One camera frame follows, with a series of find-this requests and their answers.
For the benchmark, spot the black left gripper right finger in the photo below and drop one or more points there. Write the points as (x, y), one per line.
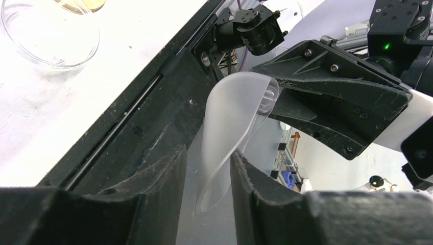
(267, 212)

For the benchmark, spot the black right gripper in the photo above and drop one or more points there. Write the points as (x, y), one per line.
(397, 42)

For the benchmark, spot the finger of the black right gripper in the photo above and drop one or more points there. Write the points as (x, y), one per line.
(346, 123)

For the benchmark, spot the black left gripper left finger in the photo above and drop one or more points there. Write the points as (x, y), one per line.
(142, 209)

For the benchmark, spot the clear plastic scoop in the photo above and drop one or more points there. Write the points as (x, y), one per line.
(236, 106)

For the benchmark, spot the clear round plastic container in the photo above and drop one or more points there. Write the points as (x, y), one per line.
(47, 35)

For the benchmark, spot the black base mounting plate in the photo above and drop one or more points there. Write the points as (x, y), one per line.
(163, 107)

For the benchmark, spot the gold round lid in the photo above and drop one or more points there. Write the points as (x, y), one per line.
(81, 6)

